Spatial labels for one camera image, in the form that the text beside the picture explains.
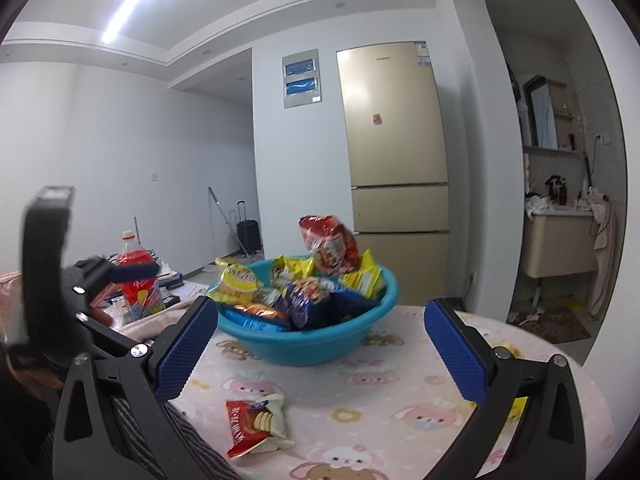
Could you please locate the wall mirror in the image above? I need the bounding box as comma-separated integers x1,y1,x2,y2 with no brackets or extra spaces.
522,75,558,150

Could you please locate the large yellow potato chip bag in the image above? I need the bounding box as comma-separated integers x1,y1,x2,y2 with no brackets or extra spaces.
337,249,388,300

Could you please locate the stack of papers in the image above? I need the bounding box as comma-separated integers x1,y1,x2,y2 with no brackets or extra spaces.
155,260,183,291

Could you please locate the grey electrical panel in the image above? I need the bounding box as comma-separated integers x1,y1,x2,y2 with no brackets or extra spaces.
281,48,321,110

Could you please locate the white mop pole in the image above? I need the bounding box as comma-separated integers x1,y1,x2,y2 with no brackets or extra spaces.
207,186,251,257

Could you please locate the red iced tea bottle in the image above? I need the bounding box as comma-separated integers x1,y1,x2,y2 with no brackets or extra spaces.
114,230,166,325

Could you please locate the pink hanging towel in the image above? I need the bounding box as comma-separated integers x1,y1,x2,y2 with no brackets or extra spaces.
587,187,618,318

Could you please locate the blue plastic basin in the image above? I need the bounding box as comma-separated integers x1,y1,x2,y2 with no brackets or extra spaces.
212,255,400,367

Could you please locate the red orange snack bag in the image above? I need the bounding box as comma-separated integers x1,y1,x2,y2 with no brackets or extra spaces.
298,214,362,277

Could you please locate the pink printed tablecloth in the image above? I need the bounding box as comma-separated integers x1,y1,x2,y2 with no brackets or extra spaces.
120,305,616,480

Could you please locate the black suitcase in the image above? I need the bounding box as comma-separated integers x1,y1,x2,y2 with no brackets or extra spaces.
236,201,263,256

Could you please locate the beige sink cabinet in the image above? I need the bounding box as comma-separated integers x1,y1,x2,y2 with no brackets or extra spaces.
520,207,601,281

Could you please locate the dark blue snack packet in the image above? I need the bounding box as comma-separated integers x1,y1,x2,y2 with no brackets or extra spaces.
320,292,373,331

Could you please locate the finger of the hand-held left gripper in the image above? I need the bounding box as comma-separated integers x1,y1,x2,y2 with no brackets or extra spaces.
75,310,151,361
105,261,160,286

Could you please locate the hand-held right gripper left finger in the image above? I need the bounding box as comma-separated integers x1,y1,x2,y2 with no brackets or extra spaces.
52,296,219,480

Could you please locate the person's left hand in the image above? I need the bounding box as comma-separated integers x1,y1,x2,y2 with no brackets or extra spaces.
12,360,63,401

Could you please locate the red cracker packet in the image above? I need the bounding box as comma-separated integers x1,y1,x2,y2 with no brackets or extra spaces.
225,392,296,461

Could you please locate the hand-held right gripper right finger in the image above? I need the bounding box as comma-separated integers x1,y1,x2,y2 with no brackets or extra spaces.
424,297,587,480

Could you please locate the orange blue snack packet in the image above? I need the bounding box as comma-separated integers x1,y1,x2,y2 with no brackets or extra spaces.
222,301,293,332

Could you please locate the yellow green snack packet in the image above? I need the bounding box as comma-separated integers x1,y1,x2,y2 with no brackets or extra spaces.
207,257,265,305

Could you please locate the gold refrigerator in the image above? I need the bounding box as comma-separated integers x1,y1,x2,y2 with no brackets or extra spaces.
336,40,451,306

